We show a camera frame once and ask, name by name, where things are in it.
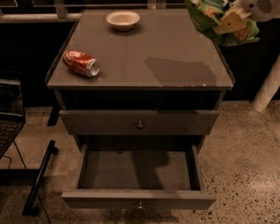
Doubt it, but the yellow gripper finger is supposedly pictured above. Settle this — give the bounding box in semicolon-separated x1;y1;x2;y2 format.
213;8;251;35

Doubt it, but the green rice chip bag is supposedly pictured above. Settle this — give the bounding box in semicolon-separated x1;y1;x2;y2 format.
184;0;259;47

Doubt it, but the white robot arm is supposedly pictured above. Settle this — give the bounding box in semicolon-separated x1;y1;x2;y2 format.
214;0;280;113

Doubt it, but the grey drawer cabinet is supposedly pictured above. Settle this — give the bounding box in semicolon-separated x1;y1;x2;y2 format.
45;8;236;211

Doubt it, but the closed top drawer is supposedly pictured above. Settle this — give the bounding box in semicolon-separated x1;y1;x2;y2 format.
60;110;218;135

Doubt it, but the open middle drawer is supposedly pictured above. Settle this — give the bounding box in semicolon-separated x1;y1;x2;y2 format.
63;147;216;210

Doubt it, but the white paper bowl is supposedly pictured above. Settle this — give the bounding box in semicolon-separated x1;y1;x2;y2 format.
106;10;140;31

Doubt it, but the red soda can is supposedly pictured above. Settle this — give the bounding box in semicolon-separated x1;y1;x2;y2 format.
63;50;100;77

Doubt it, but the metal window railing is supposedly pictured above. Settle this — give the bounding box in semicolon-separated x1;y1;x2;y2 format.
0;0;280;24

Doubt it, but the black laptop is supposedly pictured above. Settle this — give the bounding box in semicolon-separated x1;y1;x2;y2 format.
0;78;25;159

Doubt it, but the black laptop stand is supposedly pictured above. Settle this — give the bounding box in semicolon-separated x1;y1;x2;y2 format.
0;140;58;217

